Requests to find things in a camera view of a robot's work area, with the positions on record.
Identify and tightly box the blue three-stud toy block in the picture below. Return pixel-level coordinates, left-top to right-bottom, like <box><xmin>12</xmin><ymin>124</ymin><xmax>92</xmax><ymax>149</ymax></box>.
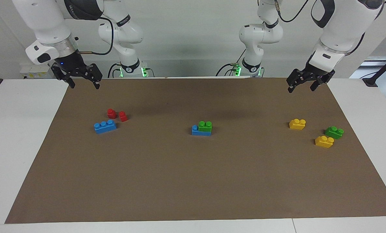
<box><xmin>192</xmin><ymin>125</ymin><xmax>212</xmax><ymax>137</ymax></box>
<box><xmin>94</xmin><ymin>119</ymin><xmax>117</xmax><ymax>134</ymax></box>

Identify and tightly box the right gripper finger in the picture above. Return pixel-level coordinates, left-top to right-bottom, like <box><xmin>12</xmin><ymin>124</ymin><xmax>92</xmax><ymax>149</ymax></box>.
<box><xmin>51</xmin><ymin>63</ymin><xmax>76</xmax><ymax>89</ymax></box>
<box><xmin>84</xmin><ymin>63</ymin><xmax>103</xmax><ymax>90</ymax></box>

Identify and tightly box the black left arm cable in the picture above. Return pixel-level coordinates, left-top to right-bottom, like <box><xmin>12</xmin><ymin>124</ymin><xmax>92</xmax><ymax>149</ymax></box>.
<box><xmin>275</xmin><ymin>0</ymin><xmax>310</xmax><ymax>23</ymax></box>

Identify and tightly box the black right base cable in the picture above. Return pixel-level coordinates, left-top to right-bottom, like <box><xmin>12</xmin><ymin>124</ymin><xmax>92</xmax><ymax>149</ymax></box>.
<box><xmin>107</xmin><ymin>63</ymin><xmax>122</xmax><ymax>78</ymax></box>

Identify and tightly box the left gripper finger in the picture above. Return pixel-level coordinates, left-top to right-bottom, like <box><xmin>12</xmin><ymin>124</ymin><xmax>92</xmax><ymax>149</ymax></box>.
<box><xmin>310</xmin><ymin>72</ymin><xmax>335</xmax><ymax>92</ymax></box>
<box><xmin>286</xmin><ymin>69</ymin><xmax>306</xmax><ymax>94</ymax></box>

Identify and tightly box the white wall power strip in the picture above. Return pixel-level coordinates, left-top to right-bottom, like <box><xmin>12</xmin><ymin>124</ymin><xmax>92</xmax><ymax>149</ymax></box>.
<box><xmin>20</xmin><ymin>63</ymin><xmax>56</xmax><ymax>80</ymax></box>

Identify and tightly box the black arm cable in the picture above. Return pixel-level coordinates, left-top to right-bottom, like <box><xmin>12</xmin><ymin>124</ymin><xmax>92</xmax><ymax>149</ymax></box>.
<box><xmin>275</xmin><ymin>0</ymin><xmax>310</xmax><ymax>23</ymax></box>
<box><xmin>77</xmin><ymin>16</ymin><xmax>115</xmax><ymax>56</ymax></box>

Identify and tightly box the black camera stand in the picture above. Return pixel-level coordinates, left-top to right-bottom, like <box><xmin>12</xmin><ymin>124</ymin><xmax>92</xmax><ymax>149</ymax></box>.
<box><xmin>362</xmin><ymin>52</ymin><xmax>386</xmax><ymax>87</ymax></box>

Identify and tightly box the brown paper table mat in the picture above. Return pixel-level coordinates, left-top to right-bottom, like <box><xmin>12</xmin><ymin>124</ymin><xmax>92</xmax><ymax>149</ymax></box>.
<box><xmin>5</xmin><ymin>77</ymin><xmax>386</xmax><ymax>224</ymax></box>

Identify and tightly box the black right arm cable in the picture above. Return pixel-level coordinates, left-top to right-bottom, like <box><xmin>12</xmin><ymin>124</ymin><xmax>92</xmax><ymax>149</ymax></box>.
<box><xmin>77</xmin><ymin>16</ymin><xmax>115</xmax><ymax>56</ymax></box>

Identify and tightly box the yellow two-stud toy block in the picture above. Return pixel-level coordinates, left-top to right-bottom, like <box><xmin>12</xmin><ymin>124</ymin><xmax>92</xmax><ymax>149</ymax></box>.
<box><xmin>315</xmin><ymin>136</ymin><xmax>335</xmax><ymax>149</ymax></box>
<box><xmin>289</xmin><ymin>119</ymin><xmax>306</xmax><ymax>130</ymax></box>

